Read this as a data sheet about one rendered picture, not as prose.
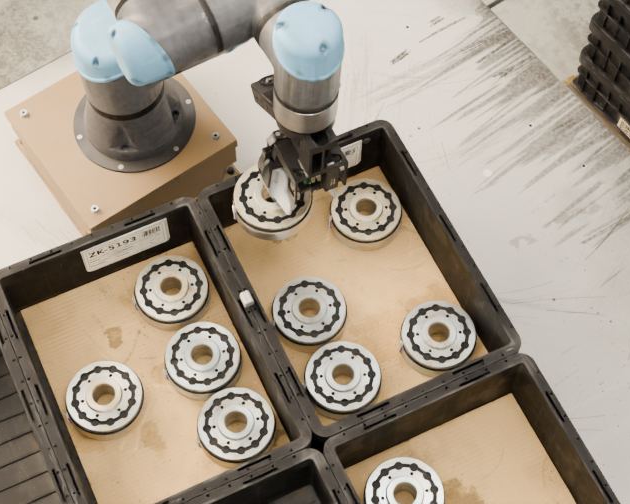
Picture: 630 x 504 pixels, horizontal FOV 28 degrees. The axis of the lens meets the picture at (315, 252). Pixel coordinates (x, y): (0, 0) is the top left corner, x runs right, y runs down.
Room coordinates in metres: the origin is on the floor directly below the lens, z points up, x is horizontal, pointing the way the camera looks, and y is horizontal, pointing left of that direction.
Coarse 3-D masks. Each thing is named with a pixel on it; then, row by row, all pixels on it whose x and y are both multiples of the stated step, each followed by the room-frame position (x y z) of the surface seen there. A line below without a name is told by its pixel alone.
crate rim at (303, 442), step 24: (144, 216) 0.85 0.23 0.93; (192, 216) 0.85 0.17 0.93; (72, 240) 0.81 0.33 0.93; (96, 240) 0.81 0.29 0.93; (216, 240) 0.81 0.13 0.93; (24, 264) 0.77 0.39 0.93; (216, 264) 0.77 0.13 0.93; (0, 288) 0.73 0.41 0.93; (240, 288) 0.74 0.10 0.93; (0, 312) 0.70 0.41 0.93; (240, 312) 0.70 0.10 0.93; (264, 336) 0.67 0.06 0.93; (24, 360) 0.63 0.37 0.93; (264, 360) 0.64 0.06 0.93; (48, 408) 0.57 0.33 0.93; (288, 408) 0.57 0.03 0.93; (48, 432) 0.54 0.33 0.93; (264, 456) 0.51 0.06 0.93; (72, 480) 0.48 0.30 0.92; (216, 480) 0.48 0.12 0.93
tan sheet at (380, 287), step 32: (320, 192) 0.95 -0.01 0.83; (320, 224) 0.89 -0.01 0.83; (256, 256) 0.84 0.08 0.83; (288, 256) 0.84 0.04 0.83; (320, 256) 0.84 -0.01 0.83; (352, 256) 0.84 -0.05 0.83; (384, 256) 0.84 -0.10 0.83; (416, 256) 0.84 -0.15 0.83; (256, 288) 0.79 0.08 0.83; (352, 288) 0.79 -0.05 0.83; (384, 288) 0.79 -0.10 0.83; (416, 288) 0.79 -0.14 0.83; (448, 288) 0.79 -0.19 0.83; (352, 320) 0.74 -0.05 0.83; (384, 320) 0.74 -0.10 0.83; (288, 352) 0.69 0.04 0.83; (384, 352) 0.69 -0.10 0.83; (480, 352) 0.69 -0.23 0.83; (384, 384) 0.64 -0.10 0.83; (416, 384) 0.65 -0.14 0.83; (320, 416) 0.60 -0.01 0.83
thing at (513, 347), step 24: (384, 120) 1.01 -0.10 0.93; (408, 168) 0.93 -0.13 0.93; (216, 192) 0.89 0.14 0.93; (432, 192) 0.89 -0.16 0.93; (216, 216) 0.85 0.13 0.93; (456, 240) 0.81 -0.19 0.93; (240, 264) 0.77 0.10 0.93; (480, 288) 0.74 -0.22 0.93; (264, 312) 0.70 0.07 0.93; (504, 312) 0.71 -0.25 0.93; (288, 360) 0.64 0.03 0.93; (480, 360) 0.64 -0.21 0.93; (288, 384) 0.60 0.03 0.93; (432, 384) 0.60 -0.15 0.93; (312, 408) 0.57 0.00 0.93; (384, 408) 0.57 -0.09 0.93; (312, 432) 0.54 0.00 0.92; (336, 432) 0.54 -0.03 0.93
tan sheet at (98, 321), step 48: (96, 288) 0.79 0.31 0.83; (48, 336) 0.71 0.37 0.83; (96, 336) 0.71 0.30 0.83; (144, 336) 0.71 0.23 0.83; (144, 384) 0.64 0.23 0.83; (240, 384) 0.64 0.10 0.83; (144, 432) 0.57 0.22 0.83; (192, 432) 0.57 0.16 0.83; (96, 480) 0.51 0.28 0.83; (144, 480) 0.51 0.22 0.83; (192, 480) 0.51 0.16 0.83
